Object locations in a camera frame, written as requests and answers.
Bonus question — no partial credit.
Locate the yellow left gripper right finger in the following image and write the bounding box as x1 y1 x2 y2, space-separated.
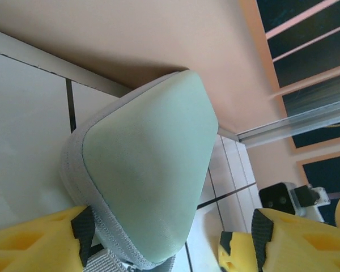
251 207 340 272

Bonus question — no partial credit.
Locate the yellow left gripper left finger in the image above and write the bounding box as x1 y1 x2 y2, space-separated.
0 203 99 272

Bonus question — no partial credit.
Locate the aluminium frame post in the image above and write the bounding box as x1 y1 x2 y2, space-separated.
237 101 340 148

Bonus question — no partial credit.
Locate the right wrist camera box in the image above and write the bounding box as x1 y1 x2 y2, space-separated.
258 182 329 225

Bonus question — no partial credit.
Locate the mint green pencil case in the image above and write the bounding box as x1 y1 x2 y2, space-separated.
59 69 219 272

